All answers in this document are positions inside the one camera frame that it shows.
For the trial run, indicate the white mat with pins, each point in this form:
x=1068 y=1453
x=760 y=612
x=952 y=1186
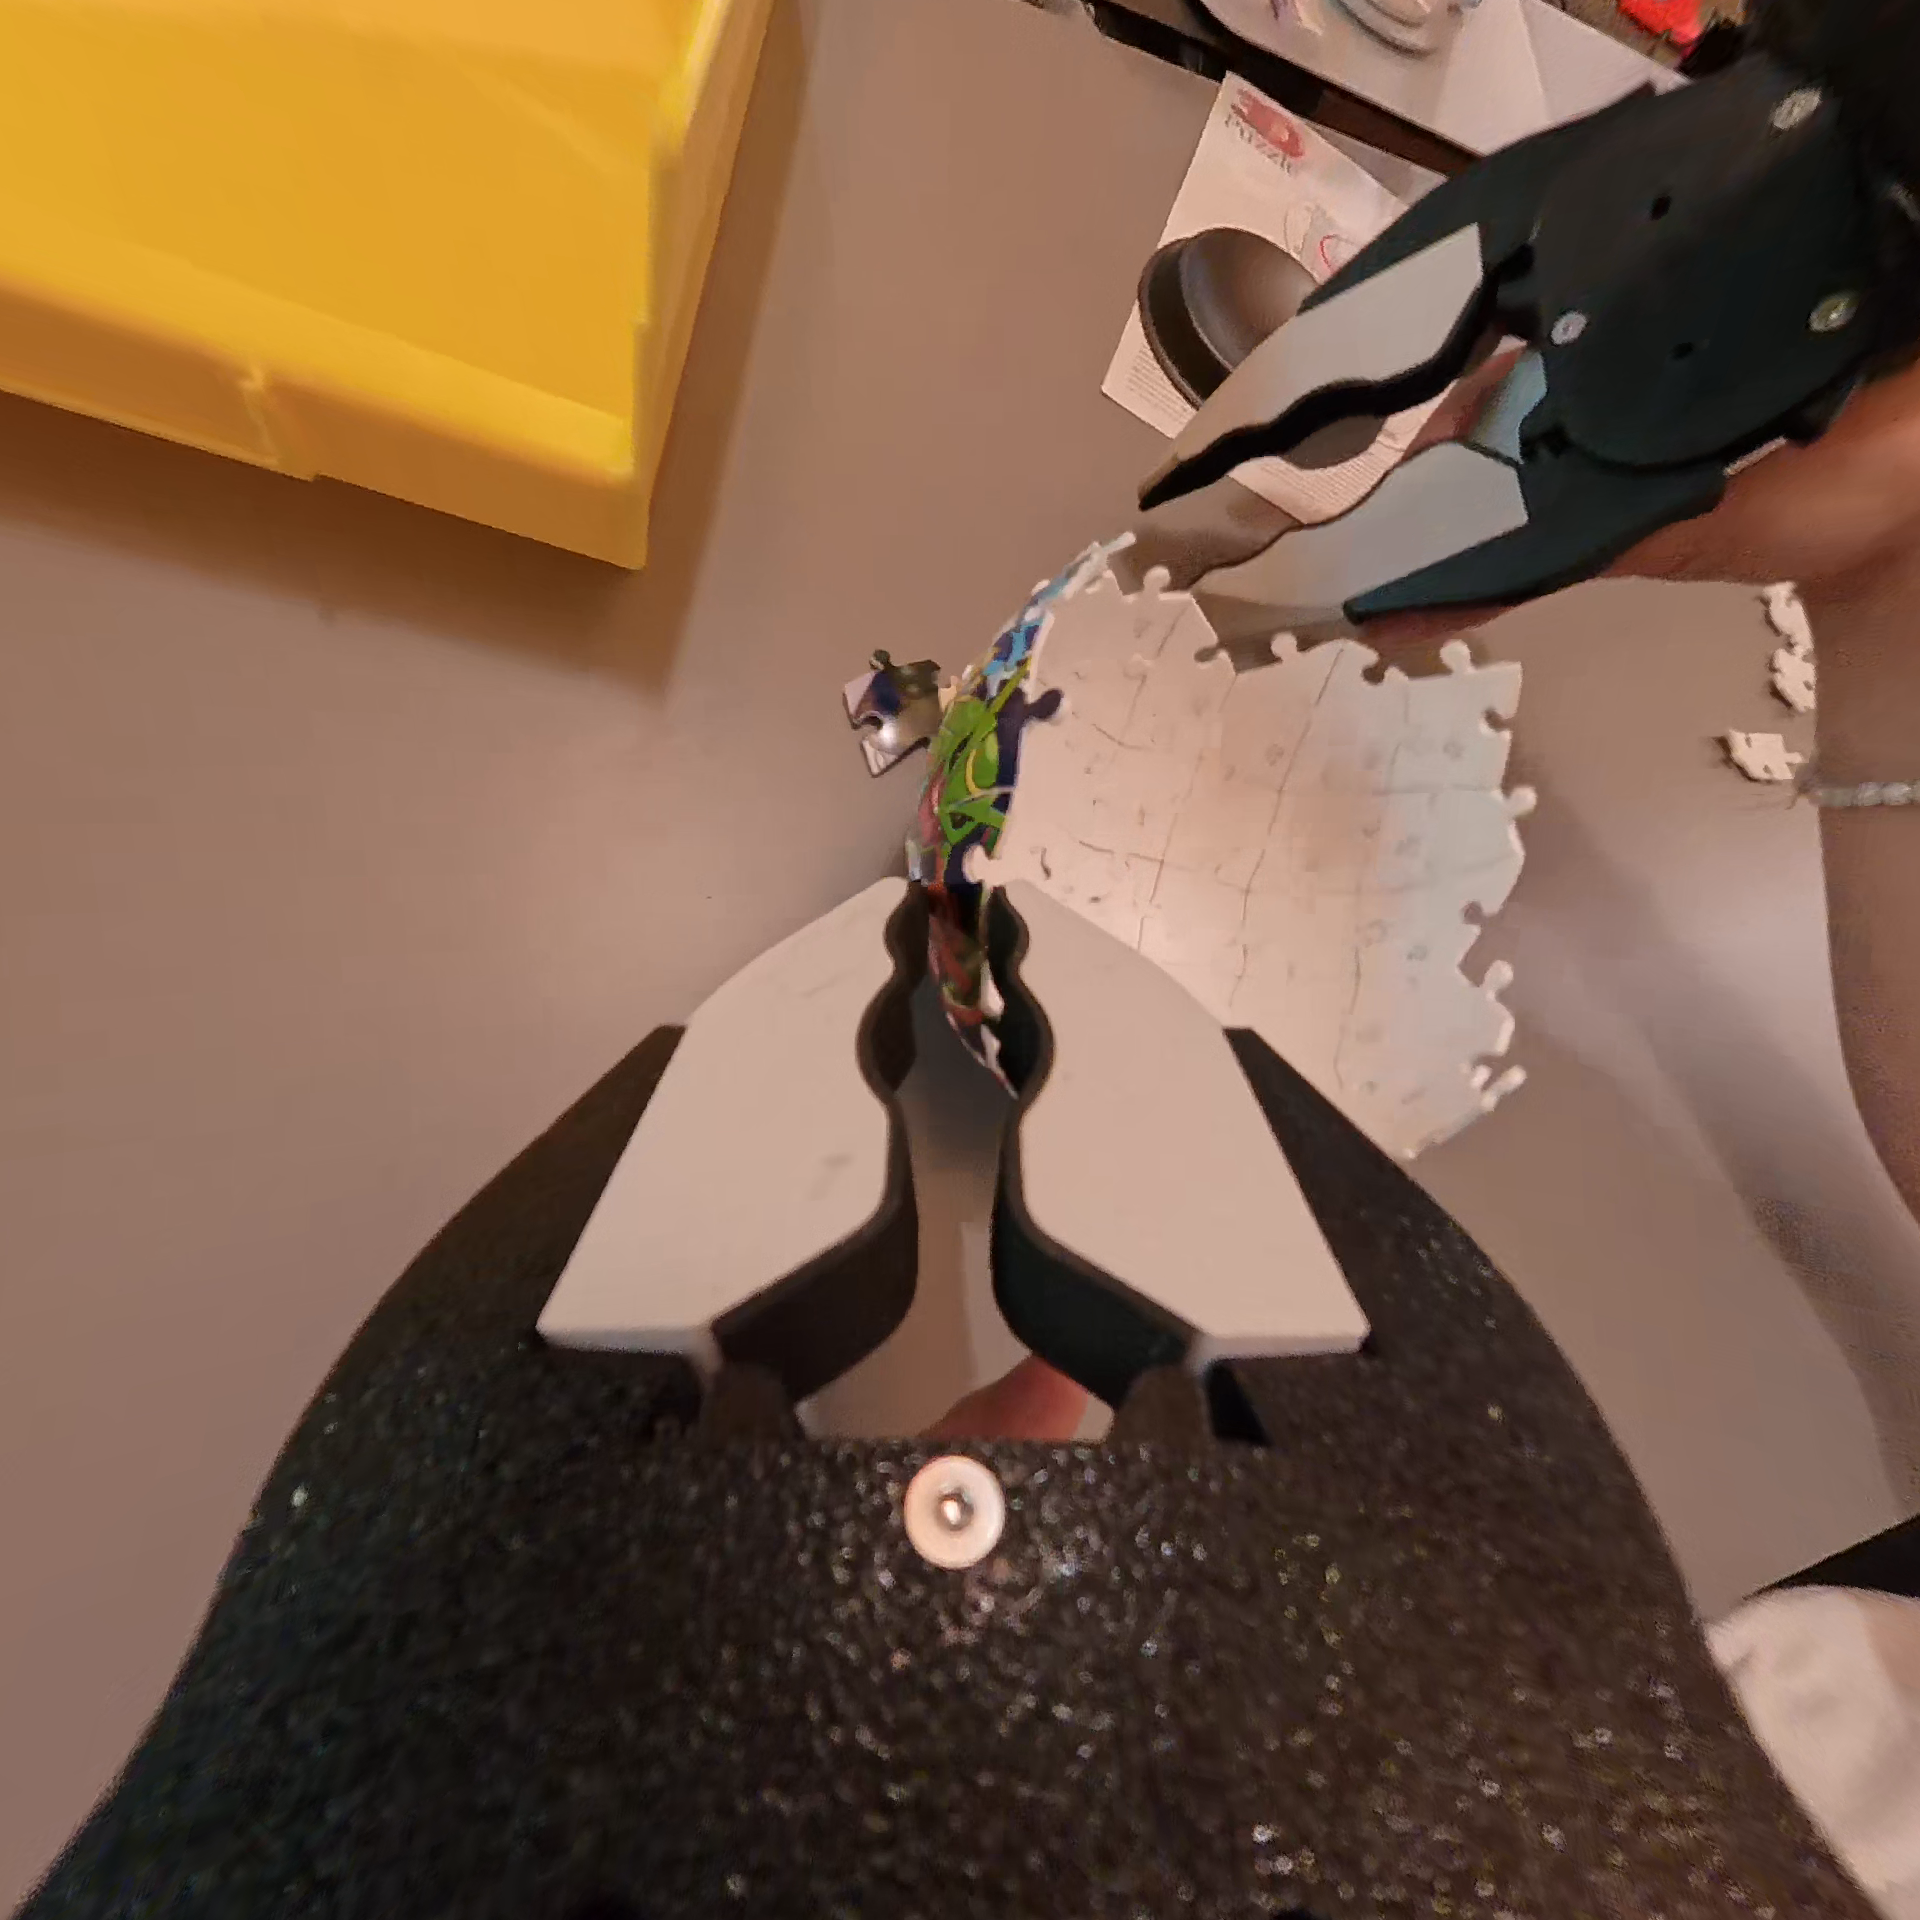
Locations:
x=1576 y=76

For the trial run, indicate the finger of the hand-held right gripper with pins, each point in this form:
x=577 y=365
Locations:
x=1349 y=345
x=1425 y=509

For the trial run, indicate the black round puzzle stand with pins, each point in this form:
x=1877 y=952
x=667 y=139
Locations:
x=1201 y=322

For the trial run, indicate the partly built puzzle ball shell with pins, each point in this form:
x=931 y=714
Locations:
x=1276 y=840

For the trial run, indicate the white instruction leaflet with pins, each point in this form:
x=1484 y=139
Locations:
x=1276 y=181

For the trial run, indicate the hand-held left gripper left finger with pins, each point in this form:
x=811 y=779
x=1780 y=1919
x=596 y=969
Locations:
x=735 y=1184

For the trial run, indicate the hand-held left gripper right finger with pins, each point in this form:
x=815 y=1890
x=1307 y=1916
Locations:
x=1185 y=1200

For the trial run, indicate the yellow plastic bin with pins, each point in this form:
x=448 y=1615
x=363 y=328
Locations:
x=301 y=224

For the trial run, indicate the person's right hand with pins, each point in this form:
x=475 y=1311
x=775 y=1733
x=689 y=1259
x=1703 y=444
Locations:
x=1861 y=599

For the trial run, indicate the person's white shirt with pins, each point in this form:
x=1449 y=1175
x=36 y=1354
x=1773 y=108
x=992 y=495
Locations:
x=1830 y=1723

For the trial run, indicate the person's right forearm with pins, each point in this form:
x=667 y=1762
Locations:
x=1892 y=973

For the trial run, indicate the jigsaw puzzle piece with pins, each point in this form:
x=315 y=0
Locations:
x=893 y=720
x=1763 y=754
x=1785 y=645

